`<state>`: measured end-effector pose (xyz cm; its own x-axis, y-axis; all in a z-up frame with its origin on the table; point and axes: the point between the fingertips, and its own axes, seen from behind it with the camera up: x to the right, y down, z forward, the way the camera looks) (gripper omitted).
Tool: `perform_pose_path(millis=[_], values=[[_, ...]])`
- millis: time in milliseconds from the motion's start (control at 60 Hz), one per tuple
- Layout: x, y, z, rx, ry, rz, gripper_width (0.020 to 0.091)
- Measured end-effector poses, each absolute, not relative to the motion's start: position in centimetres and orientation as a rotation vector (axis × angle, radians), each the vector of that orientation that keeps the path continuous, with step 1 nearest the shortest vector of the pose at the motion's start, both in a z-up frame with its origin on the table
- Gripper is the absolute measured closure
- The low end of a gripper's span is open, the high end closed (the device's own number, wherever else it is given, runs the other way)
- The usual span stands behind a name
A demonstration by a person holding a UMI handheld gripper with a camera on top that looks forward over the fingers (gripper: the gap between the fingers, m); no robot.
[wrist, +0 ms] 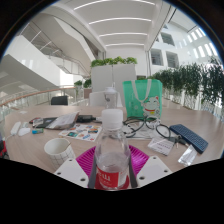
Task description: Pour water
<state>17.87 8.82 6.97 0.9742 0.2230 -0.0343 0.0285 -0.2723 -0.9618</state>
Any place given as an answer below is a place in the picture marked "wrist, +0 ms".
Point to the white charger block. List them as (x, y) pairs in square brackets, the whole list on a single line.
[(98, 119)]

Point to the white paper card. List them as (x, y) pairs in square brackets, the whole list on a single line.
[(160, 146)]

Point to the green hedge along railing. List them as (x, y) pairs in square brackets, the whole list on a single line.
[(193, 80)]

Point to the potted plants beside cabinet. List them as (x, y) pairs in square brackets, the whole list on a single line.
[(87, 83)]

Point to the green cat-print tote bag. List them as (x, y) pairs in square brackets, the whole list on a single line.
[(135, 100)]

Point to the small blue marker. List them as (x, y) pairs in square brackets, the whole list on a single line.
[(38, 131)]

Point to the colourful sticker sheet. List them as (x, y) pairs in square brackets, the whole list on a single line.
[(80, 132)]

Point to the clear white-lidded shaker bottle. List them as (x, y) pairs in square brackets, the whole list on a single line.
[(110, 98)]

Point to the white propped booklet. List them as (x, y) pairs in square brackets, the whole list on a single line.
[(63, 121)]

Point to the white power strip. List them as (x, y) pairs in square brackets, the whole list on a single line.
[(15, 128)]

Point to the white chair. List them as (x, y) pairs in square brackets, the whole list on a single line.
[(96, 99)]

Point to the red chair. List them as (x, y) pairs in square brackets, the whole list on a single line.
[(3, 151)]

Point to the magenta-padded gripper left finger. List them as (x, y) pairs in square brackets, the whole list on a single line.
[(71, 171)]

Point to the long ceiling lights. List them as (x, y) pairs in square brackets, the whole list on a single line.
[(120, 20)]

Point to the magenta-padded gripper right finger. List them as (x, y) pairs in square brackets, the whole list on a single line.
[(153, 170)]

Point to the clear plastic bag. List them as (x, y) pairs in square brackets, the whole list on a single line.
[(187, 156)]

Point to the black office chair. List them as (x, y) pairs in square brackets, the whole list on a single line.
[(59, 100)]

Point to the green plants atop cabinet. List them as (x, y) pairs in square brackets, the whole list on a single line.
[(113, 61)]

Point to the white grid-patterned cup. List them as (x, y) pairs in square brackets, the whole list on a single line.
[(61, 156)]

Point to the clear red-labelled water bottle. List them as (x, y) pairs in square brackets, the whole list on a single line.
[(112, 163)]

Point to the white computer mouse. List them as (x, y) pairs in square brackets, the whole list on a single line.
[(24, 132)]

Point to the white cabinet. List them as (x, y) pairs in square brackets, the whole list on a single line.
[(101, 78)]

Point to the dark flat notebook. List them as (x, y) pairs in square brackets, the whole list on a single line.
[(41, 122)]

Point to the black flat device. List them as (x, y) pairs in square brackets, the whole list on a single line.
[(86, 118)]

